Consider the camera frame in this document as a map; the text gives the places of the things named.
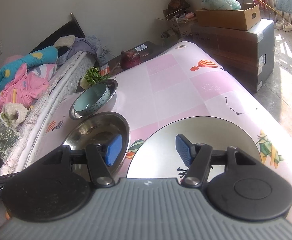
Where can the black bed headboard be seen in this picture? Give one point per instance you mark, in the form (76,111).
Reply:
(72,27)

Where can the steel plate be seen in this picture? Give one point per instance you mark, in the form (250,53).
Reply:
(158,157)

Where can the white fleece blanket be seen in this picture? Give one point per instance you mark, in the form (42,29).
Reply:
(14,114)

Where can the large brown carton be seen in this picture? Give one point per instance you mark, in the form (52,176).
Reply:
(247,55)

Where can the green leafy cabbage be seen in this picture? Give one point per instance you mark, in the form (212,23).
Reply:
(91,77)

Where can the pale green plastic bag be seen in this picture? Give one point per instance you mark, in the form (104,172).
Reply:
(221,5)

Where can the purple red cabbage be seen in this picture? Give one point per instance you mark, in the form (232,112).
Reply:
(129,59)

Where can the open cardboard box with clutter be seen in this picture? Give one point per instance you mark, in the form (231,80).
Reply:
(179,18)

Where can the white shoes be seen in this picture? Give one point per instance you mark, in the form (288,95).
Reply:
(283,25)

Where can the white quilted mattress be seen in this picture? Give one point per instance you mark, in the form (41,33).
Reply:
(24,151)

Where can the teal blue blanket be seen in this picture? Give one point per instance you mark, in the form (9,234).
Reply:
(47,55)

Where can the long open cardboard box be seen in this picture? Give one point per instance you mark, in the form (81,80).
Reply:
(243,19)

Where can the large steel bowl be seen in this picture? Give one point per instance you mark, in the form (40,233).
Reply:
(100,128)

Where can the grey purple clothes pile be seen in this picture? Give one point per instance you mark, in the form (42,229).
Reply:
(91,45)

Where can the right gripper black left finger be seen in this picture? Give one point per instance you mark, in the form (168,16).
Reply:
(98,158)

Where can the small steel bowl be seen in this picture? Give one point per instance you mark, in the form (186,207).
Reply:
(112,85)

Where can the teal ceramic bowl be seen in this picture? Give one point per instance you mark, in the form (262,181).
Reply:
(92,99)

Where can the pink blanket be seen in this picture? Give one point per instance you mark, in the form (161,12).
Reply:
(27,86)

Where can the pink patterned tablecloth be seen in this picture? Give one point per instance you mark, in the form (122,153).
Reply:
(185,82)

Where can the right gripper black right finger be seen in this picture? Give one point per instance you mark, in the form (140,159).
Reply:
(199,158)

